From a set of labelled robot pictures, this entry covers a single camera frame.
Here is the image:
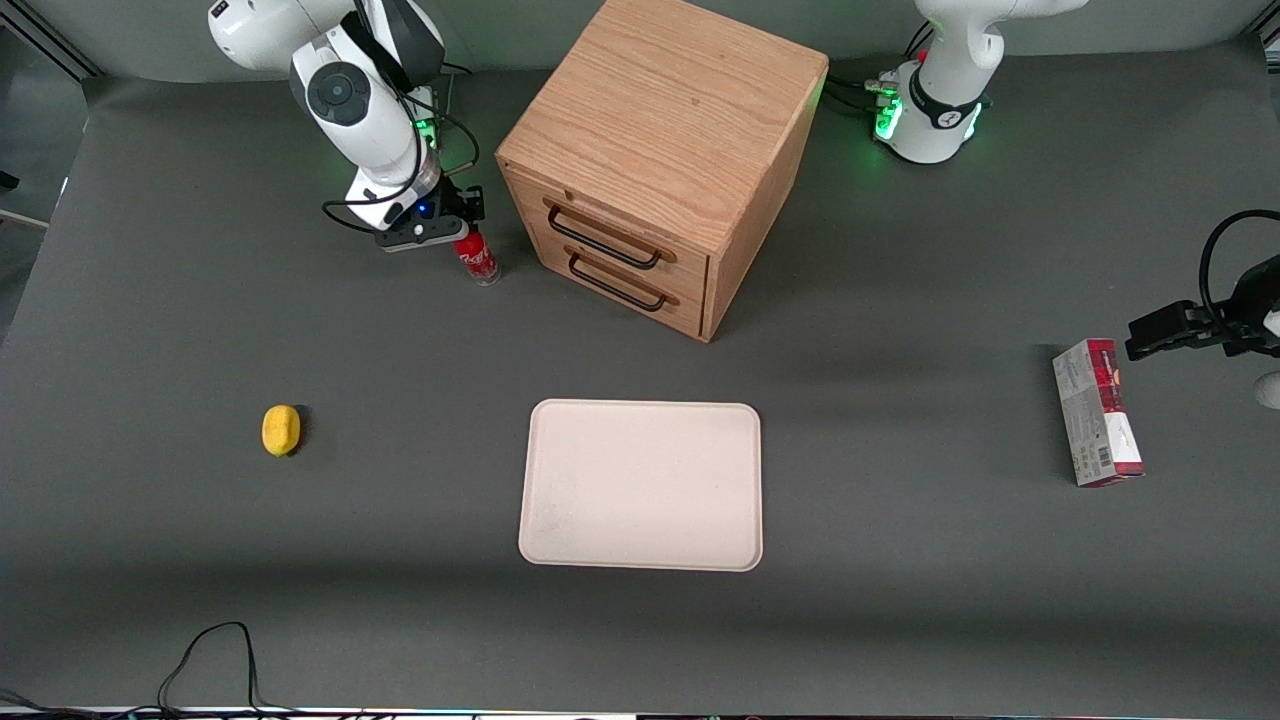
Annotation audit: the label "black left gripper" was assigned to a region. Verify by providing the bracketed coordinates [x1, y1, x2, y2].
[1125, 255, 1280, 363]

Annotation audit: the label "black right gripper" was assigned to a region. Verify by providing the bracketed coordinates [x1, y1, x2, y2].
[397, 183, 488, 243]

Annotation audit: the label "red soda can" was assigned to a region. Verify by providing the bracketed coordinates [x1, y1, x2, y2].
[455, 228, 502, 288]

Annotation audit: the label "cream rectangular tray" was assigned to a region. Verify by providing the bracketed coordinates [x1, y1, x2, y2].
[517, 398, 764, 573]

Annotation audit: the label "red tartan cardboard box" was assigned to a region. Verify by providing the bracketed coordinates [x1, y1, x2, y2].
[1051, 338, 1146, 489]

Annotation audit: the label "wooden drawer front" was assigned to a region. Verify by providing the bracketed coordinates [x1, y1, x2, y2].
[525, 222, 710, 341]
[503, 168, 713, 303]

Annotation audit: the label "wooden drawer cabinet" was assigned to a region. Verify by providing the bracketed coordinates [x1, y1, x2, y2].
[495, 0, 830, 344]

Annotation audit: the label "yellow lemon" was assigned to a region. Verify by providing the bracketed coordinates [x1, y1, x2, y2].
[261, 404, 302, 458]

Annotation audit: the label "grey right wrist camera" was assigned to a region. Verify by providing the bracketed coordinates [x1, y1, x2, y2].
[376, 218, 466, 254]

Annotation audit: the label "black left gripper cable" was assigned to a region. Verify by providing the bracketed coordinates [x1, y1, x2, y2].
[1198, 209, 1280, 323]

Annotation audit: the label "black drawer handle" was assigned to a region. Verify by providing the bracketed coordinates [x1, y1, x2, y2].
[545, 200, 664, 272]
[567, 250, 669, 313]

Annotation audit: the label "black left base cables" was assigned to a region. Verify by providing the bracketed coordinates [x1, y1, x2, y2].
[824, 74, 897, 117]

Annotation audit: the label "aluminium frame rail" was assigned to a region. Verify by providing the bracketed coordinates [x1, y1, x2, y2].
[0, 18, 103, 83]

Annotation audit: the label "black looped floor cable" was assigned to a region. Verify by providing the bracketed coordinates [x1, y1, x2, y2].
[157, 621, 264, 717]

